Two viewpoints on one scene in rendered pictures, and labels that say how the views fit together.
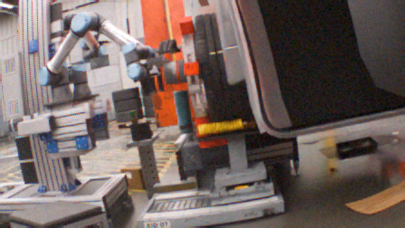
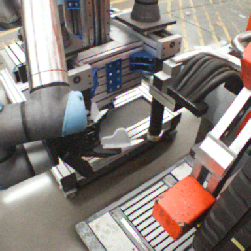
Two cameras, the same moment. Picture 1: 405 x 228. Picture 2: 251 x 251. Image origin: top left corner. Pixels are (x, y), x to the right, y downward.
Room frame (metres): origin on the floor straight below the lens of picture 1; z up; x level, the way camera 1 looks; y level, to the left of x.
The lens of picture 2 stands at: (2.69, -0.08, 1.28)
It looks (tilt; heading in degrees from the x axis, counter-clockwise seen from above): 45 degrees down; 51
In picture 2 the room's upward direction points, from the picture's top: straight up
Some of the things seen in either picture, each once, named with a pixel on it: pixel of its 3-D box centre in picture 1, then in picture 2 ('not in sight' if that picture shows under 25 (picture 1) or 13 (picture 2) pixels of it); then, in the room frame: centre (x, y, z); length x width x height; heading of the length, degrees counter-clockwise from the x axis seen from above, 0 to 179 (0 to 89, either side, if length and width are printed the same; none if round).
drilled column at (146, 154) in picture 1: (149, 171); (211, 121); (3.83, 0.43, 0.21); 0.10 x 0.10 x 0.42; 86
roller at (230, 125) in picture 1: (221, 126); not in sight; (3.10, -0.09, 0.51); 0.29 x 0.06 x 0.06; 86
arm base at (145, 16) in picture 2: (81, 90); (146, 8); (3.56, 0.80, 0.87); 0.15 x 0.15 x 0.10
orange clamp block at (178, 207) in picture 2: (192, 68); (182, 207); (2.92, 0.02, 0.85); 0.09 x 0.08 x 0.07; 176
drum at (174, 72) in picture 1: (183, 71); (244, 117); (3.24, 0.07, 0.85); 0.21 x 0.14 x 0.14; 86
